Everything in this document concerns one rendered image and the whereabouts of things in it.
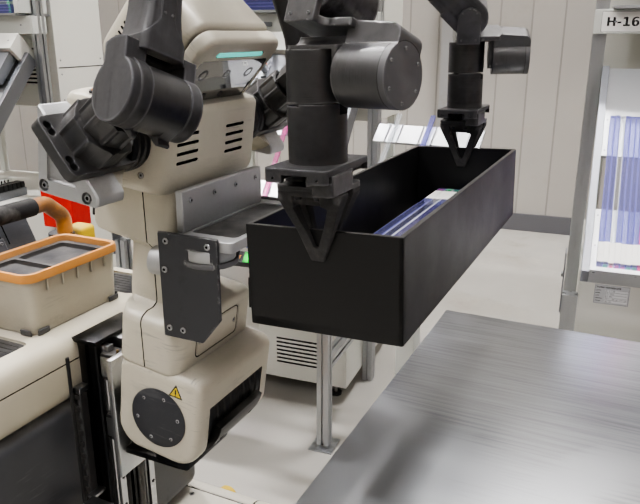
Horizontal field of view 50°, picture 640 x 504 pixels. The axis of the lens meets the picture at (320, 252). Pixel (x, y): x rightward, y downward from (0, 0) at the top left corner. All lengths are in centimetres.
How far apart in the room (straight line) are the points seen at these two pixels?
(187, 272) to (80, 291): 40
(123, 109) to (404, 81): 33
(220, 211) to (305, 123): 46
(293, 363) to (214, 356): 148
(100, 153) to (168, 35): 16
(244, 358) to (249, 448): 122
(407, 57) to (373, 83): 4
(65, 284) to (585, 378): 89
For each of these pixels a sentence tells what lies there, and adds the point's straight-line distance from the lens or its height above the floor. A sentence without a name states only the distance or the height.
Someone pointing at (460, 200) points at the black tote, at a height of 112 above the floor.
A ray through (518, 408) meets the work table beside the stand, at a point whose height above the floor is 80.
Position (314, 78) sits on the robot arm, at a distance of 63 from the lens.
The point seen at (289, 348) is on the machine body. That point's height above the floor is 19.
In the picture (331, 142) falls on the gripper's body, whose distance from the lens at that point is 64.
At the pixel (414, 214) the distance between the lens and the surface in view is 101.
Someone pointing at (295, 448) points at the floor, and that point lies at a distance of 237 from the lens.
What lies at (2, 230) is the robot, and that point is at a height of 93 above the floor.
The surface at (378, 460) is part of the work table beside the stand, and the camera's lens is 91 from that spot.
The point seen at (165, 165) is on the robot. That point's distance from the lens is 98.
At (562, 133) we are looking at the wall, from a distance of 487.
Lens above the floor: 131
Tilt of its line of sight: 18 degrees down
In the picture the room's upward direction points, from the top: straight up
